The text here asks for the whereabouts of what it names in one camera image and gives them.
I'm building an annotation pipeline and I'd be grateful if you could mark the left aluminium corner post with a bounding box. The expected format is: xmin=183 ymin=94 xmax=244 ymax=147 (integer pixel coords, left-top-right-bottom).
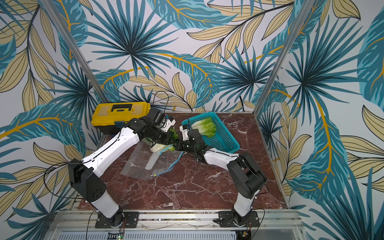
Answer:
xmin=39 ymin=1 xmax=109 ymax=103

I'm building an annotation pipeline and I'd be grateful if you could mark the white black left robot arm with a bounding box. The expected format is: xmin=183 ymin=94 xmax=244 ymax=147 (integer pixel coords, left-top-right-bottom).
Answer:
xmin=68 ymin=117 xmax=176 ymax=228

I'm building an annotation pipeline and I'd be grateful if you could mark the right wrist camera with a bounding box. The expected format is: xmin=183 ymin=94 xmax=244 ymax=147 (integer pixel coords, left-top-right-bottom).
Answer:
xmin=180 ymin=125 xmax=204 ymax=143

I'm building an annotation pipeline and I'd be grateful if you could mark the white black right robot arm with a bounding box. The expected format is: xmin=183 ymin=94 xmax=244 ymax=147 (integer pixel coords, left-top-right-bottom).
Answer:
xmin=174 ymin=138 xmax=267 ymax=227

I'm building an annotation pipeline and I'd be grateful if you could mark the aluminium corner post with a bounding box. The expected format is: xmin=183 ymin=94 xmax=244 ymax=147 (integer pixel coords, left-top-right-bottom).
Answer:
xmin=254 ymin=0 xmax=315 ymax=118
xmin=39 ymin=1 xmax=109 ymax=103

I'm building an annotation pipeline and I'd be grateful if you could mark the chinese cabbage back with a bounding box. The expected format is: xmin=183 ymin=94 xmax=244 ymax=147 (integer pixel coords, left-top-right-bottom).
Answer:
xmin=191 ymin=117 xmax=217 ymax=138

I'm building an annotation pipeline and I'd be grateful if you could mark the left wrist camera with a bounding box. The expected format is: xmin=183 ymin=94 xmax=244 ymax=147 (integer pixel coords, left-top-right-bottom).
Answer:
xmin=146 ymin=108 xmax=176 ymax=133

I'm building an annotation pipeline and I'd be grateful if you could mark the chinese cabbage front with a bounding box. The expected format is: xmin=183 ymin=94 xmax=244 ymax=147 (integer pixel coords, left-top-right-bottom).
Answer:
xmin=151 ymin=144 xmax=175 ymax=154

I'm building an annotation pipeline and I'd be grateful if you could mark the right aluminium corner post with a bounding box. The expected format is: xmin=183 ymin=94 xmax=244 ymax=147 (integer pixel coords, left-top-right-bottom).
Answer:
xmin=254 ymin=0 xmax=315 ymax=118

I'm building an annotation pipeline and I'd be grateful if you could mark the chinese cabbage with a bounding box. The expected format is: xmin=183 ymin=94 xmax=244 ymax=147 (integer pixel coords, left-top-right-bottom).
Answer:
xmin=151 ymin=144 xmax=175 ymax=154
xmin=168 ymin=128 xmax=180 ymax=141
xmin=191 ymin=117 xmax=217 ymax=138

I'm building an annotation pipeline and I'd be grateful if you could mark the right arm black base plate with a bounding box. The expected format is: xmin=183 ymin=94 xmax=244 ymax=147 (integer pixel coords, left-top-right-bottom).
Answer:
xmin=213 ymin=211 xmax=261 ymax=228

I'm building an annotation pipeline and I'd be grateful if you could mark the yellow black plastic toolbox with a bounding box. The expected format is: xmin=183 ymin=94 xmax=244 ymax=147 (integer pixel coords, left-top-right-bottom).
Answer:
xmin=91 ymin=102 xmax=151 ymax=135

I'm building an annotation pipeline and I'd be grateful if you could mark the teal plastic basket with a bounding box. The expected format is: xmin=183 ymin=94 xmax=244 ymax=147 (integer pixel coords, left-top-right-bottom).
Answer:
xmin=182 ymin=112 xmax=240 ymax=154

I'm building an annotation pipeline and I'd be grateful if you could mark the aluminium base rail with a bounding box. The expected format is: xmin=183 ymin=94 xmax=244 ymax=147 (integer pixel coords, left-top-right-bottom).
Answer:
xmin=44 ymin=209 xmax=309 ymax=240

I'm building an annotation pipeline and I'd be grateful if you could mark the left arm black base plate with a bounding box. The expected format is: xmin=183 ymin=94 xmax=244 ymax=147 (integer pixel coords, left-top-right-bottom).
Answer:
xmin=95 ymin=211 xmax=139 ymax=229

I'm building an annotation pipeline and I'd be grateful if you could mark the clear zipper bag blue seal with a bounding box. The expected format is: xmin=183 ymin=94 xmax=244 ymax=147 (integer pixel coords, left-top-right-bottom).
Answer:
xmin=142 ymin=127 xmax=181 ymax=157

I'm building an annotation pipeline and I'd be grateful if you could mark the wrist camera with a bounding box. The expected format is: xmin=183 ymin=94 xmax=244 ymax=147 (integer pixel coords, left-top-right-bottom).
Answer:
xmin=146 ymin=108 xmax=176 ymax=133
xmin=180 ymin=125 xmax=204 ymax=143

